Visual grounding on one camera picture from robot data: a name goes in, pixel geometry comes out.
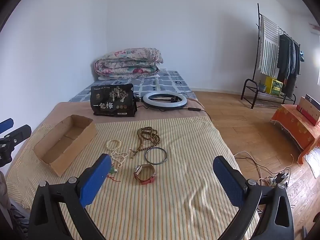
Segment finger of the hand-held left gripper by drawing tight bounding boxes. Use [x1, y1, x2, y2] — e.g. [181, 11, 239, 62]
[0, 124, 32, 167]
[0, 118, 14, 134]

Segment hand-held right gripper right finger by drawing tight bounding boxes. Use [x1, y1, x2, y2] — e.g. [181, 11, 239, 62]
[212, 155, 295, 240]

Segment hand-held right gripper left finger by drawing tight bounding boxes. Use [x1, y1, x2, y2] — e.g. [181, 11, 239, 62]
[28, 153, 112, 240]

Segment green pendant with red cord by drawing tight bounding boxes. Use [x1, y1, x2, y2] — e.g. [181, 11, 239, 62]
[106, 164, 121, 182]

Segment pearl necklace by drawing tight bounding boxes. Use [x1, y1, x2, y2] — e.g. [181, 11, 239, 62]
[108, 149, 128, 167]

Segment cardboard box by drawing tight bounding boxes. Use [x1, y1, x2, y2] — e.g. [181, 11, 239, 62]
[33, 114, 97, 177]

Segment watch with red strap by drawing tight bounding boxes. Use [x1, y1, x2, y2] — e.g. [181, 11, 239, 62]
[134, 164, 157, 185]

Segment dark metal bangle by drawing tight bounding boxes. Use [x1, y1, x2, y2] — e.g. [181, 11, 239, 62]
[144, 147, 167, 165]

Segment brown bead necklace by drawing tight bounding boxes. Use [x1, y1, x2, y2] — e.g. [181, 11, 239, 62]
[129, 127, 161, 158]

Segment white power strip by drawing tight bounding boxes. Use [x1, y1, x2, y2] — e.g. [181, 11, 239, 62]
[266, 172, 292, 188]

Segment striped cloth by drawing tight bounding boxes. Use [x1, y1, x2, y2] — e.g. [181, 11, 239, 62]
[5, 116, 260, 240]

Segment black snack bag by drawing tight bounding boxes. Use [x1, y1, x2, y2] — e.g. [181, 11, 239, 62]
[90, 84, 137, 117]

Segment person's dark striped clothing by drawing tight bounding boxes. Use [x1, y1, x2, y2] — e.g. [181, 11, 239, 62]
[0, 172, 30, 240]

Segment orange cloth covered table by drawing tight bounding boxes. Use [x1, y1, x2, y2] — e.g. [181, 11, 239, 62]
[270, 104, 320, 167]

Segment white plastic bag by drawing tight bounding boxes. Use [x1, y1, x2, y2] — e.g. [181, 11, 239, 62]
[306, 147, 320, 179]

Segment tan blanket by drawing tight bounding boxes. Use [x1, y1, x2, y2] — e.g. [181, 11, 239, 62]
[4, 97, 210, 180]

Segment black clothes rack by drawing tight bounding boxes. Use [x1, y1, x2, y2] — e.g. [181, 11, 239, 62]
[241, 3, 302, 109]

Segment yellow crate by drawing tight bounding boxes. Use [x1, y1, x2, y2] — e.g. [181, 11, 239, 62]
[264, 76, 284, 97]

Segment beige perforated box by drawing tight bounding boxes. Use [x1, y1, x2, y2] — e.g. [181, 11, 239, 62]
[296, 94, 320, 127]

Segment blue checked bed sheet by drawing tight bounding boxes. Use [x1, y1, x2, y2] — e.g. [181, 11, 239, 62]
[69, 70, 197, 103]

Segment folded floral quilt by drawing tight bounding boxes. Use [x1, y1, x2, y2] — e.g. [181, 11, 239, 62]
[94, 47, 164, 79]

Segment dark hanging clothes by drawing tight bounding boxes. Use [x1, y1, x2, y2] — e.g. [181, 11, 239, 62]
[276, 34, 301, 98]

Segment striped towel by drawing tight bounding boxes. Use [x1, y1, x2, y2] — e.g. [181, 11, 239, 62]
[255, 15, 280, 77]

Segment white bead bracelet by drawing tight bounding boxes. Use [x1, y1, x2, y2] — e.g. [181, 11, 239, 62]
[106, 139, 122, 149]

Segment ring light cable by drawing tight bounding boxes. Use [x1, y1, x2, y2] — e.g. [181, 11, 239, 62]
[186, 107, 213, 122]

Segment white ring light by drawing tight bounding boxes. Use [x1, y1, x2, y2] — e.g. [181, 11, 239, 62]
[142, 92, 187, 110]

